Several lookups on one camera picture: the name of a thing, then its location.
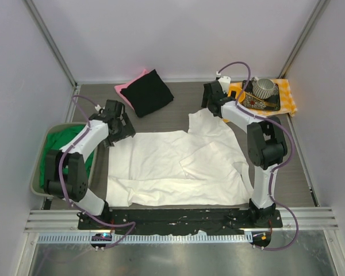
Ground white flower print t-shirt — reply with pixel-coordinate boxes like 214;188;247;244
106;109;253;207

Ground grey plastic tray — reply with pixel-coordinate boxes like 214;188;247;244
30;122;97;198

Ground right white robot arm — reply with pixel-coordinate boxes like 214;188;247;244
201;80;288;228

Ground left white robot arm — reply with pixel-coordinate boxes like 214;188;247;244
43;99;136;222

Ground orange bowl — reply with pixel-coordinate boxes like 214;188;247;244
228;86;246;103

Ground folded pink t-shirt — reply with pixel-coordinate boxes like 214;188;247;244
114;68;149;110

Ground folded black t-shirt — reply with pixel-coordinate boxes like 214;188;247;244
121;70;174;118

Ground striped grey cup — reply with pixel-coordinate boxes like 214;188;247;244
251;76;279;99

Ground black patterned plate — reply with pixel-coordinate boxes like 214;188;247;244
241;81;281;111

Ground green t-shirt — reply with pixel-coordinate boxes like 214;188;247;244
39;124;85;189

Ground orange checkered cloth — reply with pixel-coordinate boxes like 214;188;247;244
230;79;297;117

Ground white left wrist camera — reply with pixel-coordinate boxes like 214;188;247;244
94;105;104;113

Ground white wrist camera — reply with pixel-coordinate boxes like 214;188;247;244
94;105;104;113
216;71;231;94

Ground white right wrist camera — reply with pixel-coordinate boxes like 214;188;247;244
216;71;231;94

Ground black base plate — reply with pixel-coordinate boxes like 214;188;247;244
77;208;283;235

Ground slotted cable duct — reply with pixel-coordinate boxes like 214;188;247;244
37;231;252;244

